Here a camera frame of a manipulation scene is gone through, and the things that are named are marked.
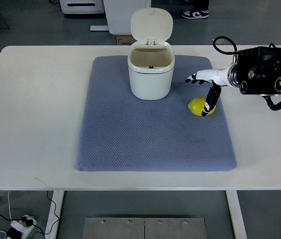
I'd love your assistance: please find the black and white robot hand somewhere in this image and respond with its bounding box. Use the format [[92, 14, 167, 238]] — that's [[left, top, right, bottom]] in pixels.
[[185, 64, 239, 112]]

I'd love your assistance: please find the yellow lemon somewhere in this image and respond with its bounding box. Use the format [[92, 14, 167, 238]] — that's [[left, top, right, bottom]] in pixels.
[[187, 97, 217, 117]]

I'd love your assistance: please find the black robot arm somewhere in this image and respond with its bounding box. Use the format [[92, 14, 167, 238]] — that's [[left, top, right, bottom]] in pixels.
[[212, 36, 281, 111]]

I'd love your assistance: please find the white trash bin with lid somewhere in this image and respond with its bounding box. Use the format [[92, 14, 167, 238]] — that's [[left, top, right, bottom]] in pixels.
[[127, 7, 175, 100]]

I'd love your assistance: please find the black and white sneaker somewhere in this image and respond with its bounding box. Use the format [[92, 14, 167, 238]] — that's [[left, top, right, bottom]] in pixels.
[[182, 9, 209, 20]]

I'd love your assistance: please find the cardboard box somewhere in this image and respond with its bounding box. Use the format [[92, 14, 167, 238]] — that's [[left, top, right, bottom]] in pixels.
[[116, 35, 136, 45]]

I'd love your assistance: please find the blue textured mat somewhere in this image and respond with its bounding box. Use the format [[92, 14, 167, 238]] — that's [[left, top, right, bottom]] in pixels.
[[76, 55, 237, 172]]

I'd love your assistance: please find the white cabinet base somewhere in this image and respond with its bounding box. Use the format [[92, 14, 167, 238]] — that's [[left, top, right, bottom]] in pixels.
[[90, 0, 151, 35]]

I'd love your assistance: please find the right white table leg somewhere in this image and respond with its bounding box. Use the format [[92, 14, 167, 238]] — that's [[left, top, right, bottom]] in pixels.
[[226, 190, 247, 239]]

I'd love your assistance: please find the white table leg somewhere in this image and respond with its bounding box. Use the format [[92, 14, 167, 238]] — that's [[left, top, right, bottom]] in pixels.
[[226, 190, 247, 239], [45, 190, 65, 239]]

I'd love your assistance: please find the white appliance with slot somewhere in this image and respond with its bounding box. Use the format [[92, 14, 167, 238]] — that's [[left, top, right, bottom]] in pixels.
[[59, 0, 105, 14]]

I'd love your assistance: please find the metal floor plate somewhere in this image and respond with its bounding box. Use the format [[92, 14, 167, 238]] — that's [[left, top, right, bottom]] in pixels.
[[83, 217, 207, 239]]

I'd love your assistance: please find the left white table leg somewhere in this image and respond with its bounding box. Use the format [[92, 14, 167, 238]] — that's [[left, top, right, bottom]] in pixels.
[[45, 190, 65, 239]]

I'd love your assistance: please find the white power strip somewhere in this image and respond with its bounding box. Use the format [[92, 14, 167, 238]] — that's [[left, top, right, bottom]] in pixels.
[[6, 215, 37, 239]]

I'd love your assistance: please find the black floor cable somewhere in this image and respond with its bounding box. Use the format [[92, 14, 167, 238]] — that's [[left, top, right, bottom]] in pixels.
[[0, 191, 60, 239]]

